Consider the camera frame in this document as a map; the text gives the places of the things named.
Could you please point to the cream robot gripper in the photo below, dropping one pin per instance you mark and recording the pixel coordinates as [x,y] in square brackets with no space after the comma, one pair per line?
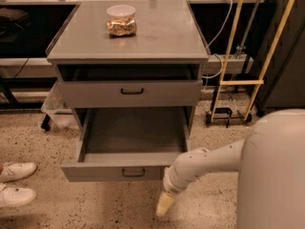
[171,185]

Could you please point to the grey drawer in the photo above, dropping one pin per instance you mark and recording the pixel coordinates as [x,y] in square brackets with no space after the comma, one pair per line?
[126,144]
[109,94]

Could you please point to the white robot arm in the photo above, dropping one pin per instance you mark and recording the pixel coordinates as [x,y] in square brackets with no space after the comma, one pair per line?
[270,163]

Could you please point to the grey top drawer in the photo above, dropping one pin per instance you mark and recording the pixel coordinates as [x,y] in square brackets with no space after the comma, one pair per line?
[109,94]

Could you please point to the grey metal drawer cabinet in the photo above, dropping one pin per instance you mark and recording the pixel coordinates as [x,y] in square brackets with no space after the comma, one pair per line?
[167,46]

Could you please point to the yellow wooden hand cart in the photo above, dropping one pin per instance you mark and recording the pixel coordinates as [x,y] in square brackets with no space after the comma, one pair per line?
[257,83]

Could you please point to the clear plastic bin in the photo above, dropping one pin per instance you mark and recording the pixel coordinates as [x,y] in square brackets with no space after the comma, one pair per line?
[55,107]

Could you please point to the lower white sneaker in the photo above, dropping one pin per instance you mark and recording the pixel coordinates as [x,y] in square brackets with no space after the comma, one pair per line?
[14,196]

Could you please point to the white sneaker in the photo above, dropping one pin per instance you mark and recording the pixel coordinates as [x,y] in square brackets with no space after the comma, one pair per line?
[14,196]
[12,171]

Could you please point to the upper white sneaker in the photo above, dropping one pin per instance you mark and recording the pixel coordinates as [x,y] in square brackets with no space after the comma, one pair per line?
[12,171]

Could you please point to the clear jar of snacks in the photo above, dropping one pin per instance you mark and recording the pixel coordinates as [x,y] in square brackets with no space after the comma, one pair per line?
[121,20]

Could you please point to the black bag on shelf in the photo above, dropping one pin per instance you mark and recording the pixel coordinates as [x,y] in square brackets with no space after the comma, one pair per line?
[12,23]

